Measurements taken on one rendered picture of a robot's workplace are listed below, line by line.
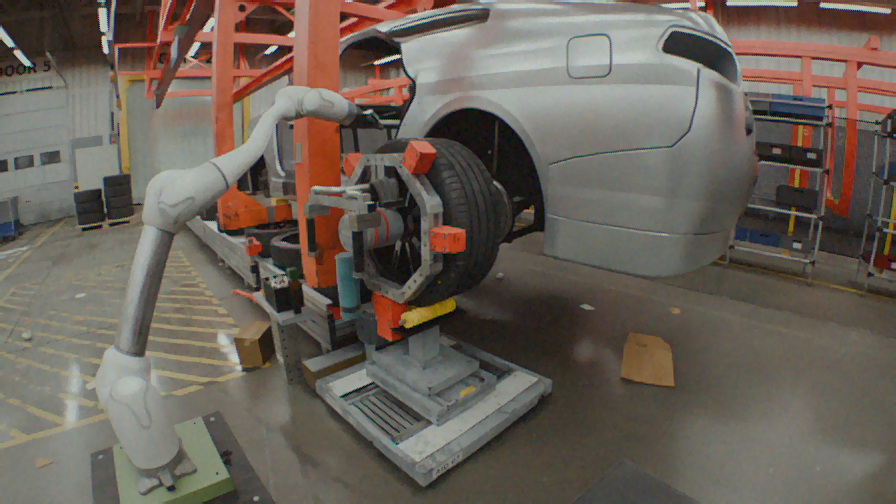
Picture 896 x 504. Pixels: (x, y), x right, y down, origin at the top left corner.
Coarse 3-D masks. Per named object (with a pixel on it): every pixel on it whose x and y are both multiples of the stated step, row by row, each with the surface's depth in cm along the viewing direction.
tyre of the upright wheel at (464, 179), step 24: (384, 144) 147; (432, 144) 136; (456, 144) 145; (432, 168) 130; (456, 168) 131; (480, 168) 139; (456, 192) 126; (480, 192) 134; (456, 216) 126; (480, 216) 132; (480, 240) 134; (456, 264) 131; (480, 264) 140; (432, 288) 141; (456, 288) 141
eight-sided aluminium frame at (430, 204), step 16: (368, 160) 142; (384, 160) 134; (400, 160) 128; (352, 176) 151; (368, 176) 152; (416, 176) 131; (416, 192) 125; (432, 192) 126; (432, 208) 123; (432, 224) 125; (368, 256) 162; (432, 256) 127; (368, 272) 158; (416, 272) 133; (432, 272) 129; (368, 288) 158; (384, 288) 149; (400, 288) 148; (416, 288) 136
